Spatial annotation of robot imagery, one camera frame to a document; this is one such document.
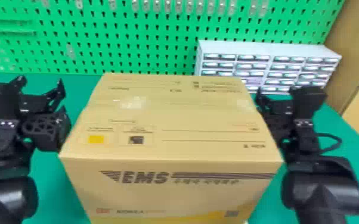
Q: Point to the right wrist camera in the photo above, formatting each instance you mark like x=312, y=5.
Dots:
x=308, y=100

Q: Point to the cardboard box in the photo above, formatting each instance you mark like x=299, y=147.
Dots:
x=170, y=147

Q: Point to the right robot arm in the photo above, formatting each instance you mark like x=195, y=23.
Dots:
x=323, y=190

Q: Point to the white drawer cabinet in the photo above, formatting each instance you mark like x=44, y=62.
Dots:
x=301, y=70
x=229, y=61

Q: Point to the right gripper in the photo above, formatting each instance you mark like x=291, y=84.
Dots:
x=281, y=115

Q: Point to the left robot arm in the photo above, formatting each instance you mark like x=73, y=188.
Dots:
x=4, y=197

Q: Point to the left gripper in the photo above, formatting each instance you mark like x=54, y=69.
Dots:
x=30, y=108

